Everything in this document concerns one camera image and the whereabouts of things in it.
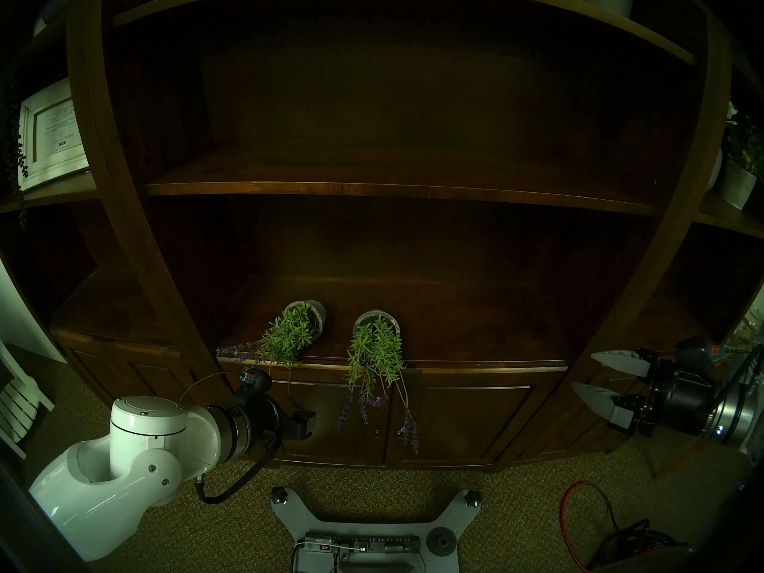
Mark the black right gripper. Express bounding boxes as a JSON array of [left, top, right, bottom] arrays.
[[572, 338, 721, 439]]

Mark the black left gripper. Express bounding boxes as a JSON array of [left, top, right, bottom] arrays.
[[233, 369, 316, 456]]

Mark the potted fake lavender plant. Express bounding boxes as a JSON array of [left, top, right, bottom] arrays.
[[216, 300, 328, 401], [335, 309, 421, 454]]

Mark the green plant in white pot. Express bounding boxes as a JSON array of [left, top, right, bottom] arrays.
[[716, 103, 764, 211]]

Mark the dark trailing plant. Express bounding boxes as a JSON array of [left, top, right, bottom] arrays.
[[0, 82, 29, 229]]

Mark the grey power strip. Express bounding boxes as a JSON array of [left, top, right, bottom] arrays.
[[303, 535, 421, 556]]

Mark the clear glass jar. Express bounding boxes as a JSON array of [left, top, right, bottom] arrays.
[[725, 306, 764, 363]]

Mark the dark wooden bookcase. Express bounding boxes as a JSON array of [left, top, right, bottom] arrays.
[[0, 0, 764, 474]]

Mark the white slatted chair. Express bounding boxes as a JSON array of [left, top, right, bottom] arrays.
[[0, 339, 56, 459]]

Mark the white framed certificate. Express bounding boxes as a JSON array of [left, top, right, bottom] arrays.
[[18, 78, 90, 192]]

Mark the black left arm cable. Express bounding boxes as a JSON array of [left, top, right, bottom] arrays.
[[179, 372, 282, 506]]

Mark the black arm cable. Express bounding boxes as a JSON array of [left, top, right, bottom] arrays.
[[179, 372, 282, 506], [707, 342, 764, 417]]

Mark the thin white cable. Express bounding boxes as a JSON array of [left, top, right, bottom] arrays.
[[292, 539, 369, 573]]

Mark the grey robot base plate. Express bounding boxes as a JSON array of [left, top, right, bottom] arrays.
[[270, 487, 483, 573]]

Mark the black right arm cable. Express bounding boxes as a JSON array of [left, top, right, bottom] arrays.
[[707, 342, 764, 417]]

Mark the red cable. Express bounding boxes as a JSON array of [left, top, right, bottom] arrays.
[[559, 481, 621, 573]]

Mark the black cable bundle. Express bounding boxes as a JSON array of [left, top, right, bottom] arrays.
[[588, 518, 687, 573]]

